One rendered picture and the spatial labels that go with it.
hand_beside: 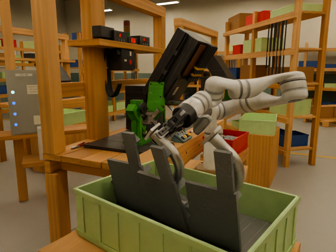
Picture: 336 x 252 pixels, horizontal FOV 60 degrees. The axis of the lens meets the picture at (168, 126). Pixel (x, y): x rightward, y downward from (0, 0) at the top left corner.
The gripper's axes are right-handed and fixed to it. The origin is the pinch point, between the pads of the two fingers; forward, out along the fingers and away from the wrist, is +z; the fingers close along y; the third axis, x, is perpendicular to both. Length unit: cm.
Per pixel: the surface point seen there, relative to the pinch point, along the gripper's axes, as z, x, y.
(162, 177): 5.5, 9.0, -5.9
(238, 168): -1.5, 21.2, 11.5
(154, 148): 5.4, 2.1, 1.5
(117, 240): 21.3, 12.4, -22.7
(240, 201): -18.0, 34.1, -17.4
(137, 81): -117, -70, -121
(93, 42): -59, -79, -58
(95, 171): -17, -22, -89
